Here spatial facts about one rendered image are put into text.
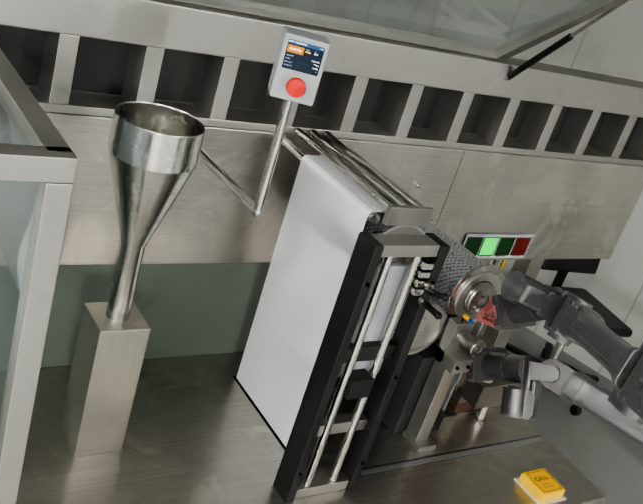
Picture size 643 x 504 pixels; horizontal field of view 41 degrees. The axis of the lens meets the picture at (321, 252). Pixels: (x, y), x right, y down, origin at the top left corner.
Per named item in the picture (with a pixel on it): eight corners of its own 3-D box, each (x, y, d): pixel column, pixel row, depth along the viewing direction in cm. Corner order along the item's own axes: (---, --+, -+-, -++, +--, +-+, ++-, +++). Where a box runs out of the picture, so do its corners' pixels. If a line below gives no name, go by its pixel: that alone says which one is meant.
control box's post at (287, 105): (255, 213, 139) (287, 98, 131) (250, 209, 140) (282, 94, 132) (263, 214, 140) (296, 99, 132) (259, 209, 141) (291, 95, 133)
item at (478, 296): (503, 289, 175) (483, 319, 177) (497, 284, 177) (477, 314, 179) (481, 282, 170) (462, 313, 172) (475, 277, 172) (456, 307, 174)
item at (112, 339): (63, 470, 147) (125, 171, 124) (41, 418, 157) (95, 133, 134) (139, 458, 155) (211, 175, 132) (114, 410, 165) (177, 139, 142)
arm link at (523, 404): (571, 367, 173) (559, 365, 166) (565, 424, 172) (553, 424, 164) (514, 359, 179) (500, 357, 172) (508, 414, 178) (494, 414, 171)
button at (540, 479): (539, 503, 178) (544, 495, 177) (517, 480, 183) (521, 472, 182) (561, 498, 182) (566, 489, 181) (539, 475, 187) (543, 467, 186)
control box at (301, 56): (268, 99, 127) (286, 34, 123) (267, 87, 133) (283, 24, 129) (313, 110, 129) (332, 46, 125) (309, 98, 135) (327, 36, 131)
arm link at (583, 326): (653, 432, 114) (697, 363, 112) (615, 412, 114) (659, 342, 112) (567, 348, 157) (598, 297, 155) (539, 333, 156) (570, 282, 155)
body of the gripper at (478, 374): (501, 377, 185) (527, 381, 179) (467, 381, 179) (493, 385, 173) (500, 347, 185) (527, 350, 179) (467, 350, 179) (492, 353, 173)
